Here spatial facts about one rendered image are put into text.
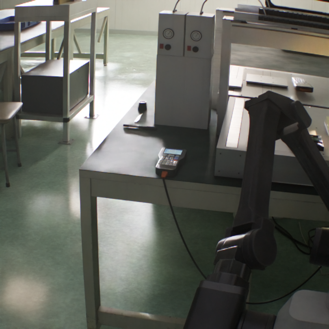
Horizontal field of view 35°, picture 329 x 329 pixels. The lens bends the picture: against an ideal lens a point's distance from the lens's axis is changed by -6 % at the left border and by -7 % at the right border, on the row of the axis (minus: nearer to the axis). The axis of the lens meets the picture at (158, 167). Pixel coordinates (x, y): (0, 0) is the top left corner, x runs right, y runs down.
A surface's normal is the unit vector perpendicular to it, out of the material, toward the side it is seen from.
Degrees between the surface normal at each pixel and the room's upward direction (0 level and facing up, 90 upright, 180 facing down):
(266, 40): 90
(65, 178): 0
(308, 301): 0
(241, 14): 90
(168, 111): 90
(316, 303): 0
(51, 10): 90
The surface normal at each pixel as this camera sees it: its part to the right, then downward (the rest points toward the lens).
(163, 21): -0.18, 0.37
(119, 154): 0.04, -0.92
